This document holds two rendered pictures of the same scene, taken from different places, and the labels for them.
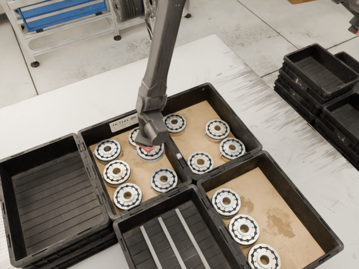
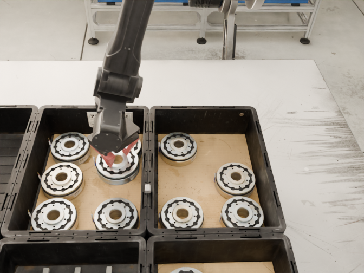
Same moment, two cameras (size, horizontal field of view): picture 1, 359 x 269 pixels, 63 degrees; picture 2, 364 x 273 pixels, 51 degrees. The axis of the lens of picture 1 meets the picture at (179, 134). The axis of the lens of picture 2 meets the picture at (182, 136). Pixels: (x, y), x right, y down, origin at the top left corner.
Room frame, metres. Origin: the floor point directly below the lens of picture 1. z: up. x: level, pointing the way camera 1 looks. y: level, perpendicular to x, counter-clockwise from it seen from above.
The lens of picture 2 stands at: (0.12, -0.26, 1.65)
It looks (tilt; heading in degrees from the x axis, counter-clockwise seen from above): 47 degrees down; 23
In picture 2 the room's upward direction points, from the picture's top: 4 degrees clockwise
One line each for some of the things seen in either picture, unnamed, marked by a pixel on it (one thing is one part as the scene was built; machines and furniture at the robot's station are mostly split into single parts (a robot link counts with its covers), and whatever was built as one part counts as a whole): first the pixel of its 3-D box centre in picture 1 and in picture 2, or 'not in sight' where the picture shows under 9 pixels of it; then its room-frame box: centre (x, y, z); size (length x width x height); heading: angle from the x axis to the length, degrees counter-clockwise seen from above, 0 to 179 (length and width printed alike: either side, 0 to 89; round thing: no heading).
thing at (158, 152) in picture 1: (150, 147); (117, 161); (0.60, 0.11, 0.93); 0.10 x 0.10 x 0.01
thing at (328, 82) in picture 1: (309, 91); not in sight; (1.44, -0.90, 0.37); 0.40 x 0.30 x 0.45; 30
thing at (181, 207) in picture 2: (200, 161); (182, 214); (0.57, -0.08, 0.86); 0.05 x 0.05 x 0.01
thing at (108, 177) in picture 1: (116, 172); (62, 178); (0.53, 0.24, 0.86); 0.10 x 0.10 x 0.01
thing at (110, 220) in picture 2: (163, 179); (115, 214); (0.50, 0.06, 0.86); 0.05 x 0.05 x 0.01
